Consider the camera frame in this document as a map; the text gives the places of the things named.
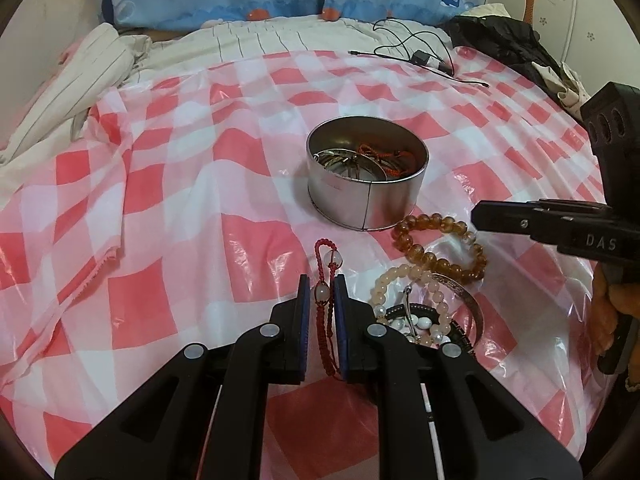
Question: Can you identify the red braided cord bracelet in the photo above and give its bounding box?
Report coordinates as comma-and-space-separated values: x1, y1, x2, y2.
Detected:
357, 142, 419, 179

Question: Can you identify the black white bead bracelet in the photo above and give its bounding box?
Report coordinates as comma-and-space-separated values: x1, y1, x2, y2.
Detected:
385, 302, 476, 359

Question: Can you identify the red cord glass bead bracelet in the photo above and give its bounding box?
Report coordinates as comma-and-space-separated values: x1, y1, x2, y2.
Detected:
312, 239, 346, 378

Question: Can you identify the cream bead bracelet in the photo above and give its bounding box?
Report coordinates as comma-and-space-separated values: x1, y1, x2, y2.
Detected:
371, 266, 453, 332

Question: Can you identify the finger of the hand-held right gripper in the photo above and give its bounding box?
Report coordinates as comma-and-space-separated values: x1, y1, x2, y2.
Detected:
471, 199, 615, 245

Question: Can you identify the thin silver bangle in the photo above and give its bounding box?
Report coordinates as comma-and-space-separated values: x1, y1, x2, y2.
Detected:
314, 146, 401, 181

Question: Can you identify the amber bead bracelet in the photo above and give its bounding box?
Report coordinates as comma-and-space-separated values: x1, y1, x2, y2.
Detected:
391, 212, 487, 285

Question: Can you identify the black charger cable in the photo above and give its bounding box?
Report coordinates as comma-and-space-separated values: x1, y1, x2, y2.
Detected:
350, 19, 491, 88

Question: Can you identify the round silver metal tin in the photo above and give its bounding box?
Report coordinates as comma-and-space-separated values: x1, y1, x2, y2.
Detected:
306, 115, 431, 232

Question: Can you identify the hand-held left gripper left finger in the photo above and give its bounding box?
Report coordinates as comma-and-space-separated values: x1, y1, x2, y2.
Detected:
54, 274, 310, 480

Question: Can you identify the white striped duvet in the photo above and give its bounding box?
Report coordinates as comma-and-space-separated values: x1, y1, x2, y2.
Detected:
0, 15, 456, 171

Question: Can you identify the white headboard with tree print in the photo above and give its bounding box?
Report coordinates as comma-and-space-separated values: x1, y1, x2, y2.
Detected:
482, 0, 640, 92

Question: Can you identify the person's right hand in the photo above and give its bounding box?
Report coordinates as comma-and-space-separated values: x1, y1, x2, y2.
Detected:
592, 266, 640, 356

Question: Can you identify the crumpled white paper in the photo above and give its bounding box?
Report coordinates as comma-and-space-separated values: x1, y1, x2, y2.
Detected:
532, 60, 586, 106

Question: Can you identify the red white checkered plastic cloth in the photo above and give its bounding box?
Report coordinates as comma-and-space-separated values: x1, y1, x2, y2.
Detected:
0, 42, 621, 480

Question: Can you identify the wide engraved silver bangle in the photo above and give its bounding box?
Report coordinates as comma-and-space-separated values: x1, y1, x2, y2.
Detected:
400, 272, 485, 347

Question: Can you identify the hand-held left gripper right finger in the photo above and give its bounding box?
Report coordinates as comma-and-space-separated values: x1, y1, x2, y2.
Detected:
334, 274, 583, 480

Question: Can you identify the black jacket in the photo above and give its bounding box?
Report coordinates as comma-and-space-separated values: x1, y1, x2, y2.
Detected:
445, 14, 593, 111

